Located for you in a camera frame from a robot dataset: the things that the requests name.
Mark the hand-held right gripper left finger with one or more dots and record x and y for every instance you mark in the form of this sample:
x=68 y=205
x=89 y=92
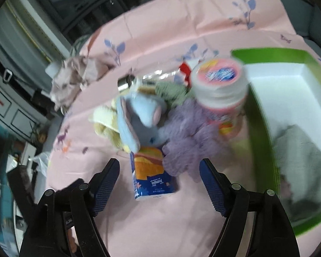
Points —
x=107 y=182

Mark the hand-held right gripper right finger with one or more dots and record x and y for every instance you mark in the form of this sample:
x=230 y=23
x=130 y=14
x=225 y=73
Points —
x=211 y=185

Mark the orange and blue tissue packet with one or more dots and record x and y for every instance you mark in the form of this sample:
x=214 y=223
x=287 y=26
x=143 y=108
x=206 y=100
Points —
x=149 y=171

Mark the purple fluffy cloth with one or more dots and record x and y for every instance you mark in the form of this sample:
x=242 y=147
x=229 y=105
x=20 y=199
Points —
x=187 y=139

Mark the yellow and white towel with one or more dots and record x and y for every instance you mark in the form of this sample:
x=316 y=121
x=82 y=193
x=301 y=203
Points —
x=104 y=117

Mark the blue plush toy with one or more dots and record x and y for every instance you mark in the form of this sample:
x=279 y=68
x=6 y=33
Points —
x=139 y=123

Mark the pink lidded wipes canister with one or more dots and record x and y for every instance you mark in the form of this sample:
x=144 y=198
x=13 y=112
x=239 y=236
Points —
x=216 y=91

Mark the green fluffy cloth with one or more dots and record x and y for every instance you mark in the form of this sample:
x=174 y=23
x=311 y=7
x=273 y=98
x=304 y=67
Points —
x=171 y=92

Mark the pink printed bedsheet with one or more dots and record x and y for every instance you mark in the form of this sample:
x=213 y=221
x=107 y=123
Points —
x=163 y=219

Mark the white plastic bag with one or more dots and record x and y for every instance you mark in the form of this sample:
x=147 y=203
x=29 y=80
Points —
x=42 y=163

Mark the grey towel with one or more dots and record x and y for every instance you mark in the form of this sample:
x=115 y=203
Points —
x=302 y=160

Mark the clear bottle with metal cap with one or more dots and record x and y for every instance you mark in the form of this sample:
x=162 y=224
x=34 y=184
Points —
x=125 y=83

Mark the crumpled pink satin cloth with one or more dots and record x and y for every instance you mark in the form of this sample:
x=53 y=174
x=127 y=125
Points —
x=75 y=77

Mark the red and white small packet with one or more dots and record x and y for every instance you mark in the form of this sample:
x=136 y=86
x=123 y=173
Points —
x=186 y=71

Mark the grey curtain with gold trim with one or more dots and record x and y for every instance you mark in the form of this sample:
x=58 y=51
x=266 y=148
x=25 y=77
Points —
x=24 y=26

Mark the dark glass door cabinet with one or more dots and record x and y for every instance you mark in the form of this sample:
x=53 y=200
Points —
x=96 y=0

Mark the grey sofa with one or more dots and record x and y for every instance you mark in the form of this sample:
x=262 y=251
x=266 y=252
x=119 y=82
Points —
x=305 y=18

